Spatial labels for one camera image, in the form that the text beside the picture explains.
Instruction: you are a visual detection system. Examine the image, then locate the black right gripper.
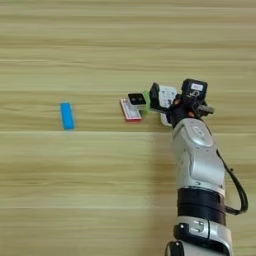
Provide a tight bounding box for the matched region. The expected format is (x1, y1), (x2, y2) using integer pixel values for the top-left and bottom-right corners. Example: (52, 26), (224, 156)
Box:
(148, 81), (216, 129)

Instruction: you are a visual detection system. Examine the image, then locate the white remote control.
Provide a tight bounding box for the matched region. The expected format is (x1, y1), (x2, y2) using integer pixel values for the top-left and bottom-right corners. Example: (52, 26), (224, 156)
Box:
(157, 84), (178, 128)

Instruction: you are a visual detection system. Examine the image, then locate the black box with white label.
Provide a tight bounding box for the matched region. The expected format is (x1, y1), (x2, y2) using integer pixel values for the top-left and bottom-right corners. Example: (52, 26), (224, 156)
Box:
(181, 78), (209, 101)

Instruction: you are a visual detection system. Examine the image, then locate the green rectangular block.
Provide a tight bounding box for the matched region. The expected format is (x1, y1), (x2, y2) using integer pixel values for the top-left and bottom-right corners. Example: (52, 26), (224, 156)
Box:
(139, 89), (152, 117)

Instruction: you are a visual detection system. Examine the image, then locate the red and white card box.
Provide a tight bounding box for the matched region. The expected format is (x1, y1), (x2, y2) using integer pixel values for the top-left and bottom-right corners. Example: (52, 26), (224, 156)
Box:
(119, 97), (143, 123)

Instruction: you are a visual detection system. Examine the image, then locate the blue rectangular block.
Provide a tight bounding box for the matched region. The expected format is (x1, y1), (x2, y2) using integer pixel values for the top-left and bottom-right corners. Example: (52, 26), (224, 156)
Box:
(60, 101), (76, 131)

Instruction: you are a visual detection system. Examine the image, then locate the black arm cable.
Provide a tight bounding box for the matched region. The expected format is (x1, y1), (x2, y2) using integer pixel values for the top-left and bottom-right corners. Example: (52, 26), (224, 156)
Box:
(215, 149), (250, 216)

